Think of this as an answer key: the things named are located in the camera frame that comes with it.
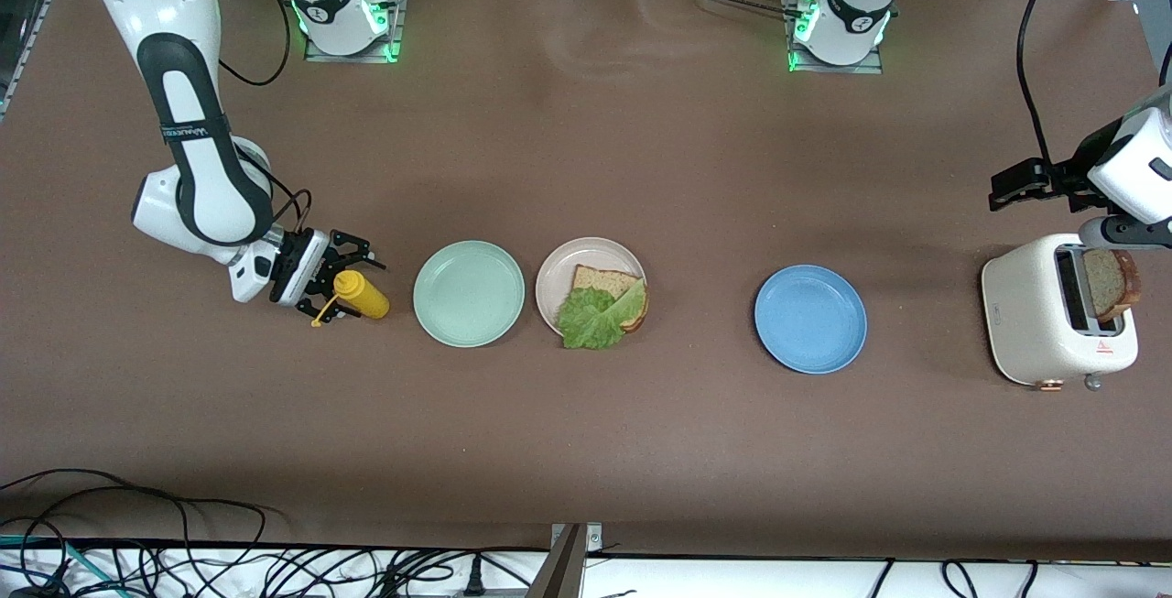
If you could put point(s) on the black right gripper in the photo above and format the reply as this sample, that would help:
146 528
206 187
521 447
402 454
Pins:
295 261

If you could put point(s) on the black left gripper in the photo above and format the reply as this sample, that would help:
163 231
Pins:
1068 176

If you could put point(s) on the yellow mustard squeeze bottle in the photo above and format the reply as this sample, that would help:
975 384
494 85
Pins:
368 298

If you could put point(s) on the green lettuce leaf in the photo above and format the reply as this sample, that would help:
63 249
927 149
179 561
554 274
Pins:
591 319

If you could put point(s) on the brown bread slice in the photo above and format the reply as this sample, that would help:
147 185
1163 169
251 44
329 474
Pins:
1108 285
604 279

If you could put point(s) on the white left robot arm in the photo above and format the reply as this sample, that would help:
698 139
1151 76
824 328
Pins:
1144 158

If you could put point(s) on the mint green plate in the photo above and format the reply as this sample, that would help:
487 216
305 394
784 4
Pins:
469 294

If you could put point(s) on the beige plate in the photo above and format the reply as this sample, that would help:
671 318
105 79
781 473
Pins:
558 277

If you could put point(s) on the blue plate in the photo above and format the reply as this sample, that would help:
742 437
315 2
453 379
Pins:
810 320

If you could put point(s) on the cream white toaster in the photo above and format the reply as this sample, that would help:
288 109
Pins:
1025 323

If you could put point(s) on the black power plug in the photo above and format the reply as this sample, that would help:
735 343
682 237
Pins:
474 577

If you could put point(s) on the black box beside table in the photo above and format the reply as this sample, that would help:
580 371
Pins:
14 12

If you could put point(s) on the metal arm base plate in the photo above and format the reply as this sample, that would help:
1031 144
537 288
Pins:
851 69
399 12

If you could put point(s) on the silver corner bracket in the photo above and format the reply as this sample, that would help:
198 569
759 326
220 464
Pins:
593 538

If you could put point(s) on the dark aluminium post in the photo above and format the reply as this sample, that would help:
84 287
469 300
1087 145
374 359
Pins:
558 575

